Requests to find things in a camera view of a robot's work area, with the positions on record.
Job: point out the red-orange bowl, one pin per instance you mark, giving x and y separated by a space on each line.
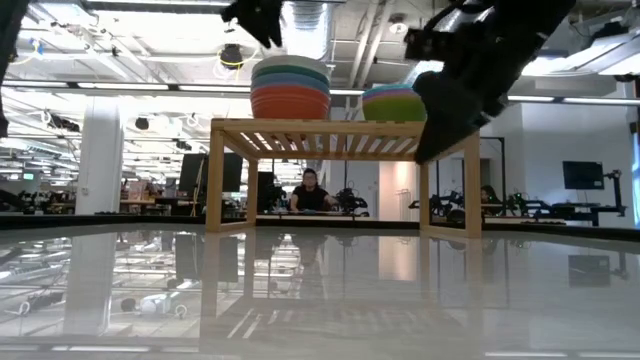
290 105

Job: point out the small black dome camera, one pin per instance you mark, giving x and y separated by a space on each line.
142 123

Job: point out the small purple bowl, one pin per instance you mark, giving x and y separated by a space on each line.
390 94

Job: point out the long ceiling light strip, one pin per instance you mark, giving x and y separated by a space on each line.
125 86

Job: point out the black background robot arm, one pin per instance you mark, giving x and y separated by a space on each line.
445 205
350 201

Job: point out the small green bowl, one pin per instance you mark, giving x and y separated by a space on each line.
392 110

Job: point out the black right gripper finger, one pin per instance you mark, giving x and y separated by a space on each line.
445 120

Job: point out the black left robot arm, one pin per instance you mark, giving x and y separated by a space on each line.
10 50

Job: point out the background work table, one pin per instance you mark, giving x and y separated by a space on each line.
555 210

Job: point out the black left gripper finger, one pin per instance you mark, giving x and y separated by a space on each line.
272 37

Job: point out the round ceiling fixture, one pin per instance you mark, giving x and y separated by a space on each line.
397 25

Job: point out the white round column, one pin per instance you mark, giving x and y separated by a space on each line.
100 155

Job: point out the silver round ventilation duct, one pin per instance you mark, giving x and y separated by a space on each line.
310 30

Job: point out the black wall monitor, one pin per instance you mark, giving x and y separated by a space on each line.
583 175

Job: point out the wooden slatted shelf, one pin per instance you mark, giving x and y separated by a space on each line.
325 127

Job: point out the person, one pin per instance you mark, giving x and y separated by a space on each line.
488 194
311 197

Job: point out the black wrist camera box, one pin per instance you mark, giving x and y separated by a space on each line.
427 44

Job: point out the black ceiling camera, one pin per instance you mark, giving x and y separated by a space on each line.
231 56

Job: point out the black desk monitor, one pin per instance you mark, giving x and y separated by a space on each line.
220 172

